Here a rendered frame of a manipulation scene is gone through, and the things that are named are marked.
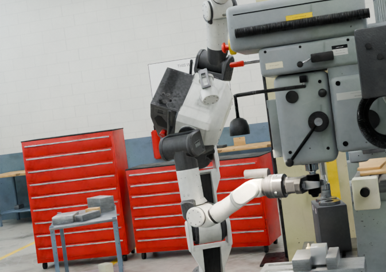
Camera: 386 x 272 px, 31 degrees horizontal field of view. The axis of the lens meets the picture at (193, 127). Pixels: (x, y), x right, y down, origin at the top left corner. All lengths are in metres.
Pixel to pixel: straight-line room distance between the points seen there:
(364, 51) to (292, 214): 2.30
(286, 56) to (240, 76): 9.26
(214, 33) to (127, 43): 9.33
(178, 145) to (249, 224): 4.54
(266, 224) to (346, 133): 4.80
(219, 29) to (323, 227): 0.91
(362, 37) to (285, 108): 0.43
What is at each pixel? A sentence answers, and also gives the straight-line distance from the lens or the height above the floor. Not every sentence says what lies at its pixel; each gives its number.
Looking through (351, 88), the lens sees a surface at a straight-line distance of 2.37.
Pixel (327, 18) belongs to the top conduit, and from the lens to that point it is 2.34.
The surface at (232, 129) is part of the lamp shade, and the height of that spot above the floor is 1.46.
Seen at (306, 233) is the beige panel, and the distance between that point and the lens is 4.31.
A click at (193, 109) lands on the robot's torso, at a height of 1.55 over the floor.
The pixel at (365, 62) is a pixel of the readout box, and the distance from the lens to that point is 2.13.
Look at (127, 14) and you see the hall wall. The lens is 12.19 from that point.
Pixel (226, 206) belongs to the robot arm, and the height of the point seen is 1.17.
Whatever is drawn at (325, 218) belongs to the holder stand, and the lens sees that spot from 2.87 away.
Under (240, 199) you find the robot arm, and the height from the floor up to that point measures 1.20.
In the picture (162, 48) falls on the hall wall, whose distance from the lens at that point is 11.95.
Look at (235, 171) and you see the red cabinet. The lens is 7.12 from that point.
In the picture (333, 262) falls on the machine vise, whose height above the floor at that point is 1.00.
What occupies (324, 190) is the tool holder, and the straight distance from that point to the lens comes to 2.99.
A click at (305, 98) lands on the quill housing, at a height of 1.54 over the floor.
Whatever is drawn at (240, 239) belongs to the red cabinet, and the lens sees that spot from 7.23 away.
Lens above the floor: 1.55
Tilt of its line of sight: 1 degrees down
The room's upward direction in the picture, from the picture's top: 7 degrees counter-clockwise
